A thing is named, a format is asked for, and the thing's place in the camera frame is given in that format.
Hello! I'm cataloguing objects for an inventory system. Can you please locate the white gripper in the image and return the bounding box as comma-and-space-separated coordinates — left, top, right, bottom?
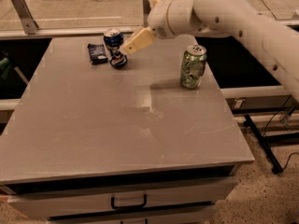
120, 0, 173, 55

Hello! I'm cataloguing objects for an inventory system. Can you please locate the blue pepsi can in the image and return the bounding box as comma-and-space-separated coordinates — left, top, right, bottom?
104, 28, 127, 68

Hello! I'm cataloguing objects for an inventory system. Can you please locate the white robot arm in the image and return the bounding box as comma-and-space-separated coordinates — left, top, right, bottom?
121, 0, 299, 100

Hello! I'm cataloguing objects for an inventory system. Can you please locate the green soda can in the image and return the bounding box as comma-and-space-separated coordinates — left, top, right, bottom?
180, 45, 207, 90

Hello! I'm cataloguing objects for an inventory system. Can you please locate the dark blue rxbar wrapper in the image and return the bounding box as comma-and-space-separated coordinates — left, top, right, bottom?
88, 44, 107, 64

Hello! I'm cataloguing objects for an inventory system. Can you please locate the green object at left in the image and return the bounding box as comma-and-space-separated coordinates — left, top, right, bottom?
0, 58, 11, 79

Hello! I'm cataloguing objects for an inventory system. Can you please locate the black metal floor stand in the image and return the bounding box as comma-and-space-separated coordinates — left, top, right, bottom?
243, 114, 299, 175

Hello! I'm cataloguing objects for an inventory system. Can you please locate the grey top drawer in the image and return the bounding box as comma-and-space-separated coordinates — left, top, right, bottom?
8, 176, 237, 217

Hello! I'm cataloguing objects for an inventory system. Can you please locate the grey drawer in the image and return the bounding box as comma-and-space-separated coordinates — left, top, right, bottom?
8, 176, 237, 217
50, 203, 215, 223

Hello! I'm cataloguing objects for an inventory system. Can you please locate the grey lower drawer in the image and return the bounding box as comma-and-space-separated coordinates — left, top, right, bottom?
50, 203, 215, 223

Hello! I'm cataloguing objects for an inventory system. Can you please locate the left metal railing bracket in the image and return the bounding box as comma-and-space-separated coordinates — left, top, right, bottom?
10, 0, 39, 35

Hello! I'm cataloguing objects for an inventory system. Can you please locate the black drawer handle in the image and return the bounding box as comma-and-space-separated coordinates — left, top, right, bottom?
110, 194, 148, 210

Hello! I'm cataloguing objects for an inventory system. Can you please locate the black floor cable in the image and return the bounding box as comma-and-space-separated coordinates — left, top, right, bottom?
279, 151, 299, 171

